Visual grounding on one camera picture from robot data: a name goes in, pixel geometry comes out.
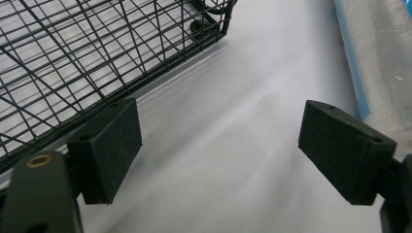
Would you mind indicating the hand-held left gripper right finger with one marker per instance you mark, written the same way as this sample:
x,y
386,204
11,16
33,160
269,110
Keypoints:
x,y
336,149

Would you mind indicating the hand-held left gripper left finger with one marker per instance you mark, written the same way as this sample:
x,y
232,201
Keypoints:
x,y
107,152

